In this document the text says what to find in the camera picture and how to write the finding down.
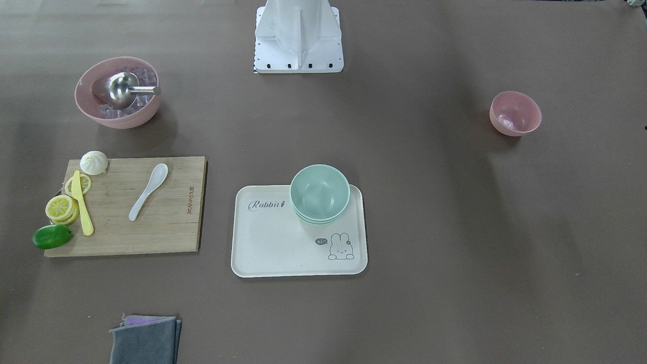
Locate small pink bowl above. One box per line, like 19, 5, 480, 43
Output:
489, 90, 542, 137

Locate top green bowl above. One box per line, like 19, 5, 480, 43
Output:
289, 164, 350, 213

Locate green bowl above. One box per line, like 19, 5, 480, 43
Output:
294, 209, 344, 225
289, 164, 350, 213
293, 205, 348, 225

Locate middle green bowl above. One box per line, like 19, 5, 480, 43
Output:
293, 205, 348, 225

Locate bottom green bowl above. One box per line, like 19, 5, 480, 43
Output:
294, 209, 344, 225

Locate white ceramic spoon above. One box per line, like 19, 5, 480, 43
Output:
128, 163, 168, 221

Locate large pink bowl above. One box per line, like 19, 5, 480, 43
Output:
74, 56, 161, 129

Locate cream rabbit tray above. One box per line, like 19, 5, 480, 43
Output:
231, 185, 369, 278

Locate bamboo cutting board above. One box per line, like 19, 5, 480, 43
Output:
44, 156, 207, 257

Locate clear ice cubes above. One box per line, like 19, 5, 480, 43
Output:
99, 66, 158, 118

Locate metal ice scoop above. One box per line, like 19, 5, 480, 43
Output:
91, 72, 160, 110

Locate grey folded cloth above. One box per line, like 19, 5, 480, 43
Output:
110, 318, 182, 363

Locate white steamed bun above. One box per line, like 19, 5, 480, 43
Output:
79, 151, 109, 175

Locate lemon slice near bun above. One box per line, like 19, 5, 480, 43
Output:
63, 173, 92, 196

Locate purple cloth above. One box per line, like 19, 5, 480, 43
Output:
120, 315, 176, 327

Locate yellow plastic knife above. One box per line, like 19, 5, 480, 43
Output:
71, 170, 95, 237

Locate lower lemon slice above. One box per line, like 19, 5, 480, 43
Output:
51, 200, 79, 225

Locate top lemon slice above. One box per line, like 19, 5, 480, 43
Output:
45, 195, 76, 221

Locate green lime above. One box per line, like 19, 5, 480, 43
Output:
32, 224, 73, 250

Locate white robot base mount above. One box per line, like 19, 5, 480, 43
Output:
253, 1, 344, 74

